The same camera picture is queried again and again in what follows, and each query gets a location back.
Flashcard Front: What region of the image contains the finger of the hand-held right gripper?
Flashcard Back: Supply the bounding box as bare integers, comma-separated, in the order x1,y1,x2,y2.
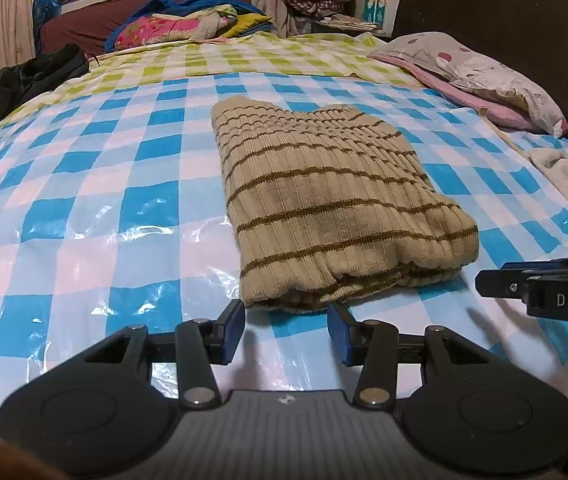
476,268,530,300
502,255,568,275

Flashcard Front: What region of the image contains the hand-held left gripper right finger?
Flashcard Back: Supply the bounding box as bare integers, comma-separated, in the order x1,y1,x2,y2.
327,302,489,409

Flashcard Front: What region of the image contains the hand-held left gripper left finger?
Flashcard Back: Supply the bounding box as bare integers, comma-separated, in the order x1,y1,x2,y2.
84,299,246,409

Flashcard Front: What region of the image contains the tan striped knit sweater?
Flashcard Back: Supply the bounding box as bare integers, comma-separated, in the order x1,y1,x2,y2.
211,97,480,315

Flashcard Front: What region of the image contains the pink pillow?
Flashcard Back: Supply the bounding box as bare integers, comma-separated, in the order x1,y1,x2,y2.
378,55,540,134

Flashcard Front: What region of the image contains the white dotted pillow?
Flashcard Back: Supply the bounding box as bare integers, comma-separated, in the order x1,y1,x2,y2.
368,31,568,137

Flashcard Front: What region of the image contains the dark wooden headboard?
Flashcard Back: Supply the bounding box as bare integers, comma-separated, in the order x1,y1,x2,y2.
391,0,568,155

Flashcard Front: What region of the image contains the stack of papers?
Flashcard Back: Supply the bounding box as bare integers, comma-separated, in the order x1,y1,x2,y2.
313,13,381,34

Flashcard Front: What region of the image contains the yellow cloth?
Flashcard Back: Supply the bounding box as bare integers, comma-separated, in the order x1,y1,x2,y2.
216,5,275,39

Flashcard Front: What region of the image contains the pink floral cloth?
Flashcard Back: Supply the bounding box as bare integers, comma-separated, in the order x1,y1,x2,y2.
114,14,227,52

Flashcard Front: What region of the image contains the yellow and blue bag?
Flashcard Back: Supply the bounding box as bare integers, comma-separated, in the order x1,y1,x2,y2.
361,0,389,24

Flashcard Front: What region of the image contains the black jacket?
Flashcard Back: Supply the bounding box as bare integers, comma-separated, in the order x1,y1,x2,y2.
0,43,90,142

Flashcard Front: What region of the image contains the pile of colourful blankets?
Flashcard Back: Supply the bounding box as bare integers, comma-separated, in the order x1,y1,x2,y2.
105,0,267,52

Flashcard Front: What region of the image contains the maroon sofa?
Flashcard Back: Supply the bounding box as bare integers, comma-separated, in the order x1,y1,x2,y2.
40,0,252,57

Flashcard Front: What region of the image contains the blue plastic bag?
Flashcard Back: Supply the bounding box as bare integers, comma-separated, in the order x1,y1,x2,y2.
33,0,63,55

